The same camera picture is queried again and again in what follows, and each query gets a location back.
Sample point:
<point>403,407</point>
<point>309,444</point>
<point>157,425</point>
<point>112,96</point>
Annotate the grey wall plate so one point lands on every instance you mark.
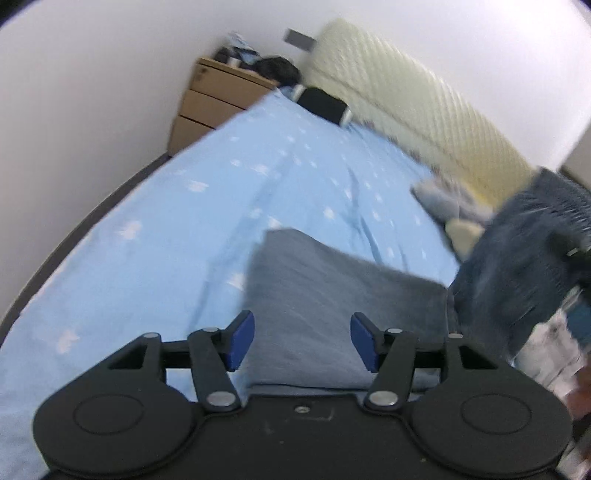
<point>299,39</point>

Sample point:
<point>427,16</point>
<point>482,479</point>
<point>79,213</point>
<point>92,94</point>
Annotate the dark cloth bundle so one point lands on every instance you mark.
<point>279,68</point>

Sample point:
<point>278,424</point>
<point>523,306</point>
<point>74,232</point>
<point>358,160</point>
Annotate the bed with light blue sheet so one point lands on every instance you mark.
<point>184,207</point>

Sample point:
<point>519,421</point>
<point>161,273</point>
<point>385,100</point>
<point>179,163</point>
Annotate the cream quilted headboard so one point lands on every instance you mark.
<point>415,92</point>

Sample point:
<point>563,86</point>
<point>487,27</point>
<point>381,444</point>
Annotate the white cloth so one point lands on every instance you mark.
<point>551,350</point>

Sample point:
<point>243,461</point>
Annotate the clutter of small items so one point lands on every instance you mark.
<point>235,51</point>

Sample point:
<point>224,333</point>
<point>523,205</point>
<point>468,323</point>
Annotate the black pillow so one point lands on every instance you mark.
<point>323,104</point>

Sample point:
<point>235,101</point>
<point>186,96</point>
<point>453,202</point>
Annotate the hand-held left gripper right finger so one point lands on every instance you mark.
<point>363,342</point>

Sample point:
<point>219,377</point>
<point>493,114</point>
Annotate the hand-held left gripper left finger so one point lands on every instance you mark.
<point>241,340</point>

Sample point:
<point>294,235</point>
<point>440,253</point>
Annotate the cream soft item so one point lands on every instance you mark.
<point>464,233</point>

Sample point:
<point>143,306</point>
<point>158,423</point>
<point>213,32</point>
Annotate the grey-blue garment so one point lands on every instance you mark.
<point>323,295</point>

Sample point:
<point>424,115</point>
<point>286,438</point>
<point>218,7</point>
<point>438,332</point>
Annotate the grey plush toy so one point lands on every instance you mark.
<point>441,196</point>

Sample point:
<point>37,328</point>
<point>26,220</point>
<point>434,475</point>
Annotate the dark blue jeans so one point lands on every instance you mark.
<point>508,263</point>

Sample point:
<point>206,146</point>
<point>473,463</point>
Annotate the wooden drawer nightstand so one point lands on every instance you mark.
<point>207,99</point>

